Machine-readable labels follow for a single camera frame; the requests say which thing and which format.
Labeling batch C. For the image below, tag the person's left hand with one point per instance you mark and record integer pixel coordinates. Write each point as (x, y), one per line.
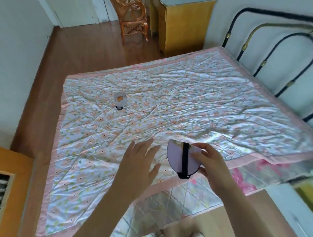
(134, 171)

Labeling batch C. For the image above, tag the person's right hand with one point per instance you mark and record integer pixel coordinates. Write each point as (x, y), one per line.
(216, 167)

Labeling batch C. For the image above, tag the person's right thumb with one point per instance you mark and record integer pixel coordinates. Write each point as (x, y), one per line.
(198, 154)

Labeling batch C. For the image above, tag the person's left middle finger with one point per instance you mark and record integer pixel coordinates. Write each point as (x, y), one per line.
(147, 146)

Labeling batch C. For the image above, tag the person's left thumb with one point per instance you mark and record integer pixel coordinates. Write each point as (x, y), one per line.
(154, 172)

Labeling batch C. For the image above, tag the person's left forearm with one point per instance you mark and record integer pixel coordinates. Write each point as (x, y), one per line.
(115, 214)

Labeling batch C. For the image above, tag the person's right forearm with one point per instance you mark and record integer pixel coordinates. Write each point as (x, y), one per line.
(240, 210)

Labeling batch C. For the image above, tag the quilted sheet pink flowers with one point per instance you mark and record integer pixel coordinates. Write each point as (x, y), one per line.
(247, 177)

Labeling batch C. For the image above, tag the grey eye mask orange print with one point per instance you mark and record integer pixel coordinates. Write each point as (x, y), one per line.
(120, 99)

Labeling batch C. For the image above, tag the floral quilt pink border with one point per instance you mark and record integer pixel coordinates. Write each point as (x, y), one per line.
(176, 97)

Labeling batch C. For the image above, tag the yellow wooden cabinet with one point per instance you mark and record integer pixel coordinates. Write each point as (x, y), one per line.
(181, 26)

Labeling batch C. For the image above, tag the black metal bed headboard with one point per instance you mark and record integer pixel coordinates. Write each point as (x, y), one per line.
(271, 52)

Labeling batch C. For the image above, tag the brown wicker chair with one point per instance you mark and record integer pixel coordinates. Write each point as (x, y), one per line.
(133, 20)

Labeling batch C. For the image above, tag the orange wooden cabinet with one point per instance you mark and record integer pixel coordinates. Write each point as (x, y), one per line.
(17, 200)

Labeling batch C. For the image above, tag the white door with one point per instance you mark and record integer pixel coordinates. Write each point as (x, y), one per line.
(78, 11)

